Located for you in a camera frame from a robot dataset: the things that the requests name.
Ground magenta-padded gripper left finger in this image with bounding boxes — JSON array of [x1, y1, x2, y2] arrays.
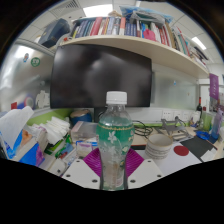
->
[[61, 147, 103, 191]]

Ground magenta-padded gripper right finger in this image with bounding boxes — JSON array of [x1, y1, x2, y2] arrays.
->
[[124, 147, 165, 191]]

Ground green-labelled clear drink bottle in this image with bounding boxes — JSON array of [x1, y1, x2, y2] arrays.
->
[[95, 90, 136, 192]]

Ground purple translucent water bottle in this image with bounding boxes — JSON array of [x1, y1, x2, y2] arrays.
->
[[209, 109, 224, 144]]

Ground white purple small packet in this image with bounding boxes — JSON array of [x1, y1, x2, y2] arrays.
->
[[75, 139, 99, 158]]

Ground white patterned ceramic mug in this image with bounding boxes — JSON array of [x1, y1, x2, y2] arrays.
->
[[144, 133, 174, 160]]

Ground white paper sheet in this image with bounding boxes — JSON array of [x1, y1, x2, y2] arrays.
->
[[143, 142, 203, 178]]

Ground flat round red coaster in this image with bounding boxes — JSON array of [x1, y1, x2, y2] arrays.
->
[[173, 145, 190, 157]]

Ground clear plastic box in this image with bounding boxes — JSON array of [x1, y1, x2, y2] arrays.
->
[[70, 120, 99, 143]]

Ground white napkin stack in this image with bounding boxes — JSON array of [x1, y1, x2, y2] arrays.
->
[[39, 116, 72, 145]]

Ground grey metal laptop stand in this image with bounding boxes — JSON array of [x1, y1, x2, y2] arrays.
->
[[156, 116, 190, 142]]

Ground round blue container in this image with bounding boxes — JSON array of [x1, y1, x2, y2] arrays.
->
[[69, 109, 93, 127]]

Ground black desk mat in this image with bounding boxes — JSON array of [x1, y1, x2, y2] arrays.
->
[[179, 135, 218, 160]]

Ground white ceramic jar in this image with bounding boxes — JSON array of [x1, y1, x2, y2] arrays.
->
[[191, 111, 201, 125]]

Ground green translucent tumbler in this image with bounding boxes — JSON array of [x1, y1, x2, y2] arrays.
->
[[203, 113, 213, 132]]

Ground blue tissue box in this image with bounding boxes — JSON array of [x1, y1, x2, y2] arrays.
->
[[0, 105, 44, 168]]

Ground dark wine bottle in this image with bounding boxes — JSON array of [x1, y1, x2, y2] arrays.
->
[[195, 96, 204, 124]]

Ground black computer monitor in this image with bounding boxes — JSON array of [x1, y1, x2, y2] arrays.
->
[[49, 44, 154, 109]]

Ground colourful photo poster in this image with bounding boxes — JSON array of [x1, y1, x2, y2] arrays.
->
[[209, 93, 224, 113]]

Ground purple hanging banner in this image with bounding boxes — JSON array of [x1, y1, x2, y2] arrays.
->
[[208, 73, 220, 101]]

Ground round green sticker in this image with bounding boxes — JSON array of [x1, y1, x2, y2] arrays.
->
[[30, 57, 41, 68]]

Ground ceiling lights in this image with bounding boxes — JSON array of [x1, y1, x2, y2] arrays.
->
[[82, 3, 207, 51]]

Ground black cables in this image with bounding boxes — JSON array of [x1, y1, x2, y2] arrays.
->
[[133, 120, 154, 138]]

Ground white wall socket strip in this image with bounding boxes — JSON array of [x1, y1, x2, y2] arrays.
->
[[161, 109, 193, 123]]

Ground coiled blue cable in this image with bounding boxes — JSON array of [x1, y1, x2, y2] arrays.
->
[[194, 130, 211, 141]]

